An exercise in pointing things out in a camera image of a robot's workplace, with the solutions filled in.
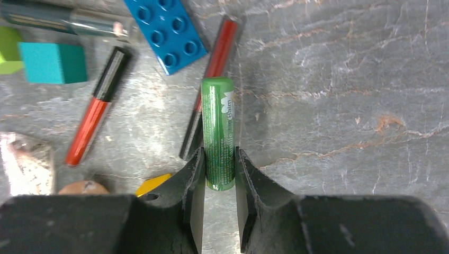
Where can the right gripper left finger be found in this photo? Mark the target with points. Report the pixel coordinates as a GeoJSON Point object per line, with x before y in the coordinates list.
{"type": "Point", "coordinates": [176, 211]}

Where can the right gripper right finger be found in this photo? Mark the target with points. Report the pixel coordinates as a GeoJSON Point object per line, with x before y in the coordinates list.
{"type": "Point", "coordinates": [269, 220]}

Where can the red lip pencil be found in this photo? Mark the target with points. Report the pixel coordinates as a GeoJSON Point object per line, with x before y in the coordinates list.
{"type": "Point", "coordinates": [99, 104]}

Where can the green tube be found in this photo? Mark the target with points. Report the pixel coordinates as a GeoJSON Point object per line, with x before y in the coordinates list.
{"type": "Point", "coordinates": [218, 117]}

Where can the clear plastic bag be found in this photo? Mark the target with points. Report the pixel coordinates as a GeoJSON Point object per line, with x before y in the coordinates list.
{"type": "Point", "coordinates": [27, 164]}

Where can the dark brown lipstick pen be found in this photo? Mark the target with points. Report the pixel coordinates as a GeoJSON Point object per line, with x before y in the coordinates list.
{"type": "Point", "coordinates": [223, 49]}

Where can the dark teal mascara tube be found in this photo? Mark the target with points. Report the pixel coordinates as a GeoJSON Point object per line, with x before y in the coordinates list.
{"type": "Point", "coordinates": [70, 20]}

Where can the beige makeup sponge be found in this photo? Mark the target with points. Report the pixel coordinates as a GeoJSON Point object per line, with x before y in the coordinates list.
{"type": "Point", "coordinates": [86, 187]}

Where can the yellow cube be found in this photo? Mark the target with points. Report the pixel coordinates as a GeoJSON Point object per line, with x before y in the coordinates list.
{"type": "Point", "coordinates": [152, 183]}

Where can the blue lego brick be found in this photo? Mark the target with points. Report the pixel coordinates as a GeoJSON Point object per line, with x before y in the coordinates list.
{"type": "Point", "coordinates": [169, 31]}

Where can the small teal cube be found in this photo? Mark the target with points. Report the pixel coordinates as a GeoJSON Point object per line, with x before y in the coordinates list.
{"type": "Point", "coordinates": [53, 63]}

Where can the small green cube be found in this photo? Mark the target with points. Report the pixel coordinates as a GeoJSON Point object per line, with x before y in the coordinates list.
{"type": "Point", "coordinates": [11, 60]}

